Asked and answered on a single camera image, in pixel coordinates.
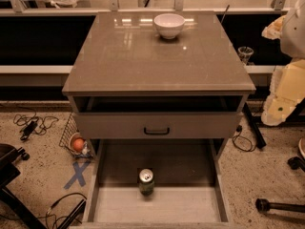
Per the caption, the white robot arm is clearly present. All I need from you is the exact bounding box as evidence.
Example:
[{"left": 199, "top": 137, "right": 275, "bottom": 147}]
[{"left": 261, "top": 0, "right": 305, "bottom": 126}]

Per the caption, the grey top drawer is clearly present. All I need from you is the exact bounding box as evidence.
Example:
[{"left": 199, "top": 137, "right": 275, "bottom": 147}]
[{"left": 69, "top": 95, "right": 245, "bottom": 139}]

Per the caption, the grey drawer cabinet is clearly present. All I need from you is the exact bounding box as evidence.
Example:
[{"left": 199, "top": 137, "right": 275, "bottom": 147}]
[{"left": 62, "top": 10, "right": 257, "bottom": 149}]

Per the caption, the open grey middle drawer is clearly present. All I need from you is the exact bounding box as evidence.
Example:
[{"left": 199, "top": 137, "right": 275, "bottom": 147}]
[{"left": 72, "top": 139, "right": 244, "bottom": 229}]

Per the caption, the orange ball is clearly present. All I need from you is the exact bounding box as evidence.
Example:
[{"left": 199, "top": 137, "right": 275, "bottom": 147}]
[{"left": 72, "top": 138, "right": 84, "bottom": 153}]

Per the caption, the white ceramic bowl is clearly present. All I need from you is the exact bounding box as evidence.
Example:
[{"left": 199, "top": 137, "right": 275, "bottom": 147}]
[{"left": 153, "top": 13, "right": 185, "bottom": 39}]

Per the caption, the blue tape cross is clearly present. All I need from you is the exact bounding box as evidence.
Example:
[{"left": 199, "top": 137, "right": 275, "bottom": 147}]
[{"left": 64, "top": 160, "right": 91, "bottom": 190}]

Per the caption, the clear glass cup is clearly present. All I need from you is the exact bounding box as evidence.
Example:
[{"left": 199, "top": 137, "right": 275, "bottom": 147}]
[{"left": 237, "top": 46, "right": 254, "bottom": 64}]

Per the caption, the black metal leg bar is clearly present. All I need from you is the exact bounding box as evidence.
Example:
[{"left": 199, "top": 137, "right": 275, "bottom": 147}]
[{"left": 243, "top": 103, "right": 266, "bottom": 149}]

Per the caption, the black chair leg right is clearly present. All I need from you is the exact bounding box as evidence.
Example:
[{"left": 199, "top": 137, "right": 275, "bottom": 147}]
[{"left": 255, "top": 198, "right": 305, "bottom": 213}]

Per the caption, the black office chair base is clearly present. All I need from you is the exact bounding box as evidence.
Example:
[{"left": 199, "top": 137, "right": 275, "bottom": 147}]
[{"left": 0, "top": 142, "right": 49, "bottom": 229}]

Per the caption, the black drawer handle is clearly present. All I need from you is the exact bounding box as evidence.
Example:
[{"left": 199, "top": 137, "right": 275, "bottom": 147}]
[{"left": 143, "top": 127, "right": 171, "bottom": 135}]

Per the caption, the wire basket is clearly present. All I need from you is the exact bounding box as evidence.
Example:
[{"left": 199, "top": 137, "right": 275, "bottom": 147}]
[{"left": 59, "top": 114, "right": 92, "bottom": 158}]

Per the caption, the black cable on right floor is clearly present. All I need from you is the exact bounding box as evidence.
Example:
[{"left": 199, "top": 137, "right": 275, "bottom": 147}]
[{"left": 232, "top": 124, "right": 257, "bottom": 153}]

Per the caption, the black power adapter with cable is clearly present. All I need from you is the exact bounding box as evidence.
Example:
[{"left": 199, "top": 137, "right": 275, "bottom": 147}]
[{"left": 13, "top": 114, "right": 59, "bottom": 141}]

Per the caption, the black cables lower left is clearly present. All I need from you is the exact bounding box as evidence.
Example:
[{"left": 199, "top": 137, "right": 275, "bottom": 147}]
[{"left": 37, "top": 192, "right": 88, "bottom": 229}]

